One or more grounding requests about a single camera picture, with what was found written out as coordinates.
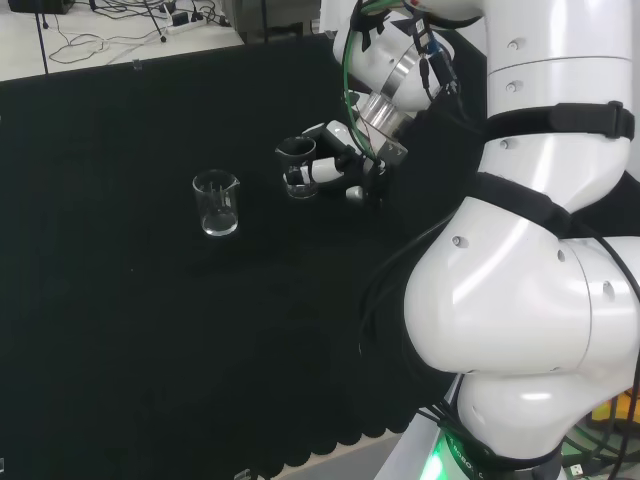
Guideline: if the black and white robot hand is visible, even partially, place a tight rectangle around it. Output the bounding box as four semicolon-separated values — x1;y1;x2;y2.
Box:
284;119;409;212

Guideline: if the small clear glass beaker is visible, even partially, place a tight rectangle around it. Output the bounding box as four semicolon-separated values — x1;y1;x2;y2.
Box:
274;136;319;200

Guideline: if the large clear glass beaker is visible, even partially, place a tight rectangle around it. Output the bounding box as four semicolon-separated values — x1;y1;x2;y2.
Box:
191;169;240;238

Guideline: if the white power strip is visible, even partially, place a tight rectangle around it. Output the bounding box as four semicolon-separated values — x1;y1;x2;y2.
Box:
167;13;236;35

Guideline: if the black tripod leg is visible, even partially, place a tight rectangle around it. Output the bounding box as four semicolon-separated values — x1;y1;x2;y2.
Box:
143;0;169;42

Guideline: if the black bench cloth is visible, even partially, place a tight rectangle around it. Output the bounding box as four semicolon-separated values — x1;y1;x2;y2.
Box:
0;32;491;480

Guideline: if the black tripod pole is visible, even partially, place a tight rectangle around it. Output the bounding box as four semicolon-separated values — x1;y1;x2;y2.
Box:
34;0;50;76

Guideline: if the black box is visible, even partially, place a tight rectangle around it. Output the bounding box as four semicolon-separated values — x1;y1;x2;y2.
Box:
7;0;76;15

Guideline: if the yellow stop button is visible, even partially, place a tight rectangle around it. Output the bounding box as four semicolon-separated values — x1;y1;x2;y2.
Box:
591;384;640;429

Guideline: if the green cable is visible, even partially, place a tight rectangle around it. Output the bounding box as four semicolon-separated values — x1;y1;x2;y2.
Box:
341;0;389;166

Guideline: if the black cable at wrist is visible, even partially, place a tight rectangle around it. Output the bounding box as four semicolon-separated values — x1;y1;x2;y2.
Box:
407;14;484;134

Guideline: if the white floor cable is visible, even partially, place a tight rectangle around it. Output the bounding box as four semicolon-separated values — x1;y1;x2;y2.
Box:
49;22;169;66

